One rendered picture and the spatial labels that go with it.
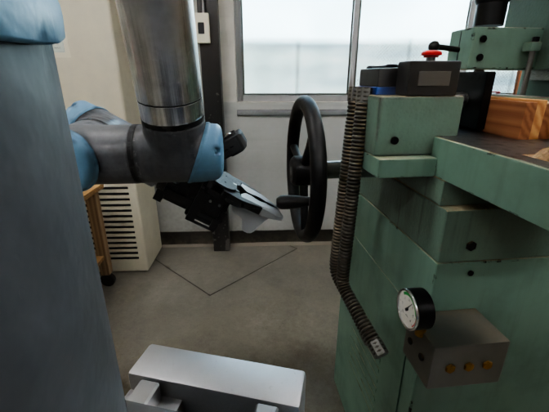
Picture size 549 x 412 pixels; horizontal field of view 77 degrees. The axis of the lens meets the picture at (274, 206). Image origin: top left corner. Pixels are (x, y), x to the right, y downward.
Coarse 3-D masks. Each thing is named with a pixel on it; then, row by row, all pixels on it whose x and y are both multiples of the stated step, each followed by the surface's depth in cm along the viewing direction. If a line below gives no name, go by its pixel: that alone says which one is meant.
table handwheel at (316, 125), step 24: (312, 120) 57; (288, 144) 79; (312, 144) 56; (288, 168) 81; (312, 168) 56; (336, 168) 68; (288, 192) 81; (312, 192) 56; (312, 216) 58; (312, 240) 65
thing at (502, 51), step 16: (464, 32) 63; (480, 32) 61; (496, 32) 61; (512, 32) 61; (528, 32) 62; (464, 48) 63; (480, 48) 62; (496, 48) 62; (512, 48) 62; (464, 64) 63; (480, 64) 63; (496, 64) 63; (512, 64) 63
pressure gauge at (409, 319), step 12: (408, 288) 52; (420, 288) 52; (408, 300) 51; (420, 300) 49; (432, 300) 50; (408, 312) 51; (420, 312) 49; (432, 312) 49; (408, 324) 51; (420, 324) 49; (432, 324) 49; (420, 336) 53
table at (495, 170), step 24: (456, 144) 48; (480, 144) 47; (504, 144) 47; (528, 144) 47; (384, 168) 52; (408, 168) 53; (432, 168) 53; (456, 168) 49; (480, 168) 44; (504, 168) 40; (528, 168) 37; (480, 192) 44; (504, 192) 40; (528, 192) 37; (528, 216) 37
